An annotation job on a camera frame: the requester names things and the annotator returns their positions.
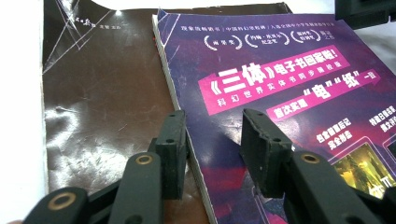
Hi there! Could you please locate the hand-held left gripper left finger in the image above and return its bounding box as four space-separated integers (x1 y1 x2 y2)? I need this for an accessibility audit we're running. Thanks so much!
107 109 190 224

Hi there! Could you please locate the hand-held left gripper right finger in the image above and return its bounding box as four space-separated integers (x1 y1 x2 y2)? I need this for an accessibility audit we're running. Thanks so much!
240 107 386 224

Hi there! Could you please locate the purple book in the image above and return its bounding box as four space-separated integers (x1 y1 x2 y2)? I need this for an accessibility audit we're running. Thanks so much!
151 8 396 224

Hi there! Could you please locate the dark brown book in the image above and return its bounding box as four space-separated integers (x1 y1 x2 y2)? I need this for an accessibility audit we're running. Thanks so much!
41 0 293 224

